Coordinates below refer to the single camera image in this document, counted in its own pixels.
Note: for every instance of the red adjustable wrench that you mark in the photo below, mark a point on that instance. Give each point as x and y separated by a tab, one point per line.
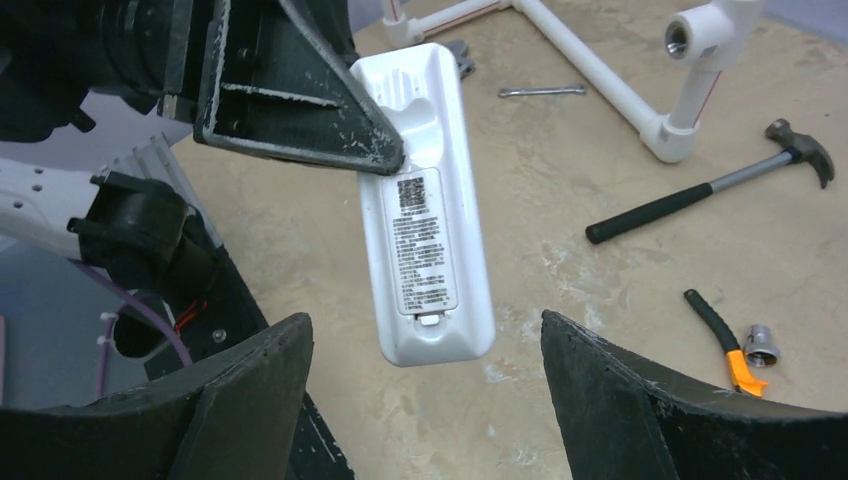
460	50

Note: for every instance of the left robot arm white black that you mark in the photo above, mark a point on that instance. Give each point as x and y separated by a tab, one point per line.
131	226

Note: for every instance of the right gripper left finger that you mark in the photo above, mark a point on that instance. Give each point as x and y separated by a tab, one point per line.
230	416

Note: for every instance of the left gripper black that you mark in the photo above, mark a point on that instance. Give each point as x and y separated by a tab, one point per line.
270	79

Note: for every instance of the orange black pliers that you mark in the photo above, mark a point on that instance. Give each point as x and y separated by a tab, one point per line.
741	378

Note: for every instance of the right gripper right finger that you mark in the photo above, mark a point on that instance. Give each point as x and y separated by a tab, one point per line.
624	416

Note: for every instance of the small grey metal socket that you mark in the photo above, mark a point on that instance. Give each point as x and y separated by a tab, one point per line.
759	349

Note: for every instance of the black handled claw hammer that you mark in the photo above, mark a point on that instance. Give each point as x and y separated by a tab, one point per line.
796	148

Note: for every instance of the silver flat wrench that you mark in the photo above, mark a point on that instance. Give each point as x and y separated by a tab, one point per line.
561	90

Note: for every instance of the white PVC pipe frame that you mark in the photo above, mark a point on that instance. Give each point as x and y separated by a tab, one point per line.
707	39

